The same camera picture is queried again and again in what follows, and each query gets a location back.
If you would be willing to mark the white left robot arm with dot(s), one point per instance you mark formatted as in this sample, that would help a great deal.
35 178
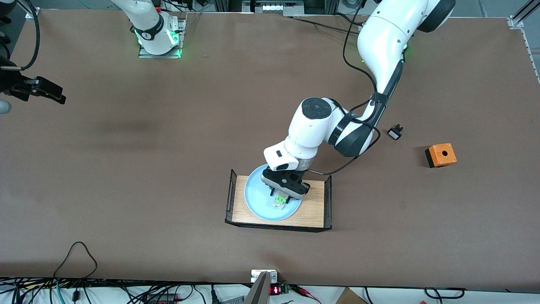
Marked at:
384 42

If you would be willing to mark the brown cardboard piece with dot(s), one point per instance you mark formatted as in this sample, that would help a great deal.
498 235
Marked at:
348 297

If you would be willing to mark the small black switch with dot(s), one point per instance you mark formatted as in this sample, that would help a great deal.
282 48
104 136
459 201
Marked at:
395 133

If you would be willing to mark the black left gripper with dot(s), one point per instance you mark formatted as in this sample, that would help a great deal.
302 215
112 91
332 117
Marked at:
298 176

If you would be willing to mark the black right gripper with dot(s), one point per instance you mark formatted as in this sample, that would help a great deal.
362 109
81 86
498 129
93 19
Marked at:
17 87

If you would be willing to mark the white metal clamp bracket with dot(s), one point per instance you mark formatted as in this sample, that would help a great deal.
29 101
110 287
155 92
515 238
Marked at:
263 274

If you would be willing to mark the grey metal bar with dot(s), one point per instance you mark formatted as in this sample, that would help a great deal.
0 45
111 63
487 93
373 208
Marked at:
258 293

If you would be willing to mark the orange button enclosure box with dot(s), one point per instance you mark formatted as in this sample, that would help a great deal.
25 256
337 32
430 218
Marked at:
442 155

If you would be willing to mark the light blue round plate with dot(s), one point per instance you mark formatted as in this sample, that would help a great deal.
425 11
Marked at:
255 198

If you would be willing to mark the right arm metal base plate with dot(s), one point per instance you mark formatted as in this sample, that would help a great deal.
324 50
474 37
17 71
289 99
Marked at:
179 25

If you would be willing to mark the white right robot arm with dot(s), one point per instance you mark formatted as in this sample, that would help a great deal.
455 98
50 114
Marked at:
152 25

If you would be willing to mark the aluminium frame with white connector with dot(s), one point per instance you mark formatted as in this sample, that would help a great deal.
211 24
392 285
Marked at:
272 7

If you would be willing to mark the green white switch component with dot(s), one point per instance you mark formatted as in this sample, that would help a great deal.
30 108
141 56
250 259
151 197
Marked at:
279 202

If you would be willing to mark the red LED display module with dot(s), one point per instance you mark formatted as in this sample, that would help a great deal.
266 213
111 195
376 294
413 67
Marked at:
276 290

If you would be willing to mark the aluminium corner bracket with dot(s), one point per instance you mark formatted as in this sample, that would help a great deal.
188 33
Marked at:
33 13
515 22

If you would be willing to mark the red clip leads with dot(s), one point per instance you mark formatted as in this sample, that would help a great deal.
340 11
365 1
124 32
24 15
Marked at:
301 289

